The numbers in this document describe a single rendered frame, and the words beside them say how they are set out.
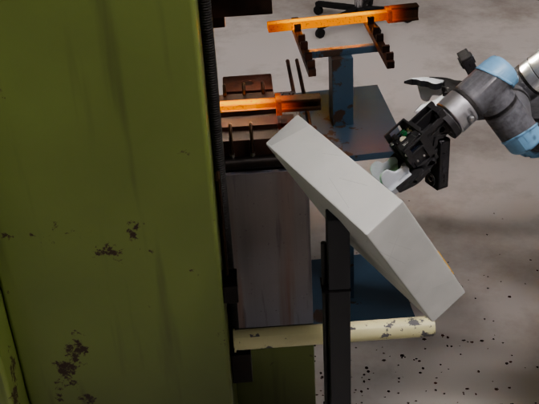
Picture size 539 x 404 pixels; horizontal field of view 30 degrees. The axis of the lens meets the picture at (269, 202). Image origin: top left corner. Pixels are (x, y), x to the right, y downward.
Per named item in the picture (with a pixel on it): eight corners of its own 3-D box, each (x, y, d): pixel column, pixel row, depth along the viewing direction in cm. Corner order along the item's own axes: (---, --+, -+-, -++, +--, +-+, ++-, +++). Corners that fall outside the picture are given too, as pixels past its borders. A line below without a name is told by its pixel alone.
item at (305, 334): (431, 327, 223) (431, 309, 220) (435, 342, 218) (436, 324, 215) (234, 341, 222) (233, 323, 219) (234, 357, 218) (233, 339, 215)
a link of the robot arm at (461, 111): (459, 109, 197) (485, 127, 191) (442, 125, 196) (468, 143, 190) (445, 84, 192) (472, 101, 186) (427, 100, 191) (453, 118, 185)
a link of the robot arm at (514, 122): (543, 117, 201) (514, 76, 197) (547, 145, 192) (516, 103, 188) (508, 135, 205) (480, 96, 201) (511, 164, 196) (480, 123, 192)
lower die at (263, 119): (275, 119, 239) (273, 87, 235) (280, 163, 223) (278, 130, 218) (99, 131, 239) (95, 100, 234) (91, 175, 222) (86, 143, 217)
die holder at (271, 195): (301, 234, 276) (295, 90, 251) (313, 324, 244) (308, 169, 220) (99, 248, 275) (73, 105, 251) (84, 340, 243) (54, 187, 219)
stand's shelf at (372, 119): (377, 90, 308) (377, 84, 307) (408, 155, 275) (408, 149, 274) (281, 100, 306) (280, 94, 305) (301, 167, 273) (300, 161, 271)
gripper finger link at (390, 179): (358, 184, 188) (395, 151, 188) (371, 202, 192) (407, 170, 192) (367, 192, 186) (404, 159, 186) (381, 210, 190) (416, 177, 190)
